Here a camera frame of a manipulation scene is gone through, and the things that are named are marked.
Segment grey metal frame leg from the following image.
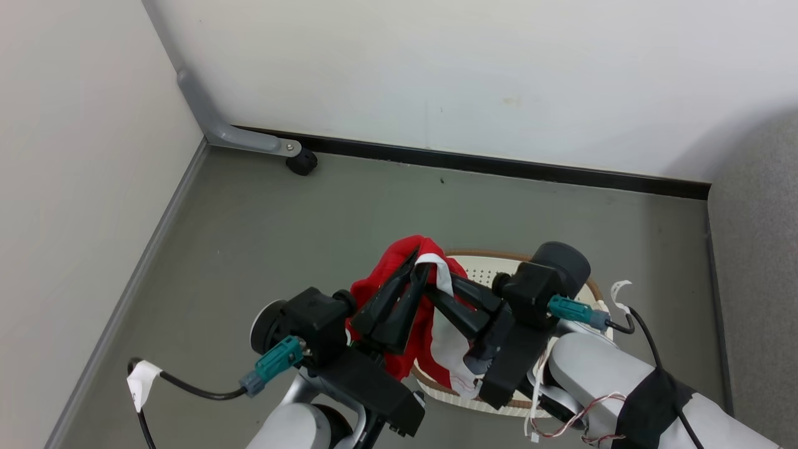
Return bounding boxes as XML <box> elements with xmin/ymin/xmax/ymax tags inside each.
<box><xmin>142</xmin><ymin>0</ymin><xmax>302</xmax><ymax>158</ymax></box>

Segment cream plastic laundry basket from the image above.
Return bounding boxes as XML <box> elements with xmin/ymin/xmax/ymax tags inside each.
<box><xmin>411</xmin><ymin>249</ymin><xmax>615</xmax><ymax>418</ymax></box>

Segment black cable with teal plug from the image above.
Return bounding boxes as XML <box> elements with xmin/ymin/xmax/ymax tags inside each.
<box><xmin>128</xmin><ymin>336</ymin><xmax>306</xmax><ymax>449</ymax></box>
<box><xmin>549</xmin><ymin>281</ymin><xmax>705</xmax><ymax>449</ymax></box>

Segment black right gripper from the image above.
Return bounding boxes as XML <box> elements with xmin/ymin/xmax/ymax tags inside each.
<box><xmin>426</xmin><ymin>274</ymin><xmax>555</xmax><ymax>409</ymax></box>

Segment white flat ribbon cable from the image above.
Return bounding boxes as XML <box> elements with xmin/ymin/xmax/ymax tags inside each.
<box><xmin>524</xmin><ymin>349</ymin><xmax>584</xmax><ymax>443</ymax></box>

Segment black caster wheel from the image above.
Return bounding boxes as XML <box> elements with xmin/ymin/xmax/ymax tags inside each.
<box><xmin>286</xmin><ymin>150</ymin><xmax>319</xmax><ymax>176</ymax></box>

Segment black baseboard strip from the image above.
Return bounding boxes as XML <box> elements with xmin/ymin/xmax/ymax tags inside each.
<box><xmin>237</xmin><ymin>127</ymin><xmax>711</xmax><ymax>200</ymax></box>

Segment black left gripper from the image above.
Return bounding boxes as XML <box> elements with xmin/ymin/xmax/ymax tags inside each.
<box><xmin>305</xmin><ymin>248</ymin><xmax>431</xmax><ymax>437</ymax></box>

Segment red and white twisted wires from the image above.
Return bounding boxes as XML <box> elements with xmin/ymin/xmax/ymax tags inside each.
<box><xmin>530</xmin><ymin>392</ymin><xmax>626</xmax><ymax>447</ymax></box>

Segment red and white garment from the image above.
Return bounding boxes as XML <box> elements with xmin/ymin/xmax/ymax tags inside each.
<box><xmin>346</xmin><ymin>235</ymin><xmax>484</xmax><ymax>400</ymax></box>

